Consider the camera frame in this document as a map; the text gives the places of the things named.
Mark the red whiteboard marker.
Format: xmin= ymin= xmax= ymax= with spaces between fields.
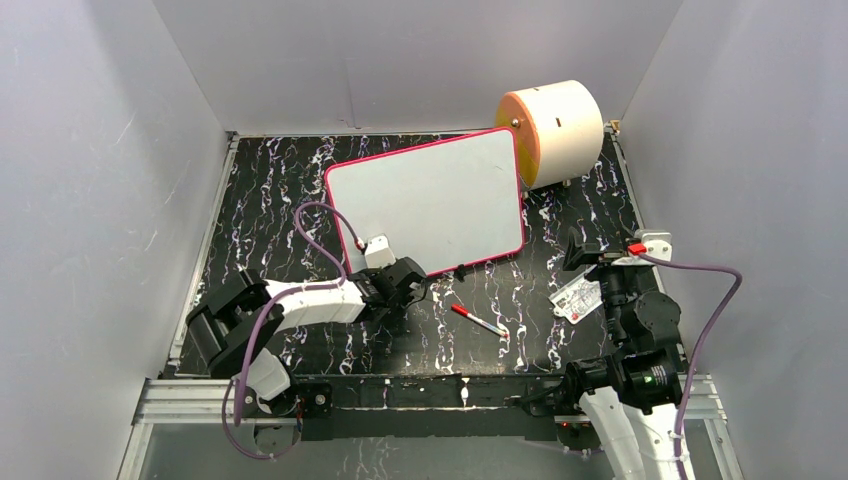
xmin=451 ymin=304 xmax=509 ymax=339

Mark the white cylinder with orange face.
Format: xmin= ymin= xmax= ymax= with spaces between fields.
xmin=495 ymin=80 xmax=604 ymax=197

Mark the white printed card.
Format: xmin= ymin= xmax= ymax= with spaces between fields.
xmin=548 ymin=267 xmax=602 ymax=325

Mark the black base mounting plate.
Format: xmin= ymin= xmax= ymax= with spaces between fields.
xmin=233 ymin=372 xmax=598 ymax=444

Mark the pink-framed whiteboard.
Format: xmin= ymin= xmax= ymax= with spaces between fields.
xmin=325 ymin=128 xmax=525 ymax=275

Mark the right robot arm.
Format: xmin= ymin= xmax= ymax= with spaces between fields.
xmin=563 ymin=229 xmax=692 ymax=479

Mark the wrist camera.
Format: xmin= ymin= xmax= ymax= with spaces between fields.
xmin=363 ymin=234 xmax=397 ymax=269
xmin=627 ymin=229 xmax=673 ymax=261

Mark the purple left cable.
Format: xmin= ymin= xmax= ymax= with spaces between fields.
xmin=220 ymin=201 xmax=366 ymax=462

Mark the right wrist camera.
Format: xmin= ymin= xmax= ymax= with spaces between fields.
xmin=627 ymin=229 xmax=673 ymax=261

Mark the aluminium frame rail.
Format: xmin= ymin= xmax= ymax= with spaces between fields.
xmin=132 ymin=377 xmax=299 ymax=427

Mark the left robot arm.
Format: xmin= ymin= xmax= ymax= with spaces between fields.
xmin=185 ymin=257 xmax=427 ymax=421

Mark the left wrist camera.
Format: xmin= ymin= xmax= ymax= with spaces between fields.
xmin=363 ymin=234 xmax=397 ymax=269

